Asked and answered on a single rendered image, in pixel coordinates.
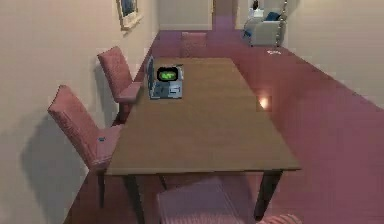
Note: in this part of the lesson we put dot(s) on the grey armchair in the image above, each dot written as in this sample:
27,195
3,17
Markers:
265,30

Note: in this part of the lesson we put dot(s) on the blue cushion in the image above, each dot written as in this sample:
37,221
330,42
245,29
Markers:
272,15

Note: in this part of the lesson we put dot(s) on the pink upholstered chair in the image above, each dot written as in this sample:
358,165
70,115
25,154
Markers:
118,78
196,203
86,133
194,42

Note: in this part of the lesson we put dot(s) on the framed wall picture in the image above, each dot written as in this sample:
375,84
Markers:
128,11

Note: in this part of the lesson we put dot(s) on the grey open laptop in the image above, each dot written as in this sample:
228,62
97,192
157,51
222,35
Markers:
165,85

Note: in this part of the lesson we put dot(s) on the pink striped chair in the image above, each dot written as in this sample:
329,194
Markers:
281,219

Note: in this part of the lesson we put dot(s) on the small blue object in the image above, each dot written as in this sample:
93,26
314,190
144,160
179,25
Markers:
101,139

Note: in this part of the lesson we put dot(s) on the brown wooden dining table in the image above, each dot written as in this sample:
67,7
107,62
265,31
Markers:
206,133

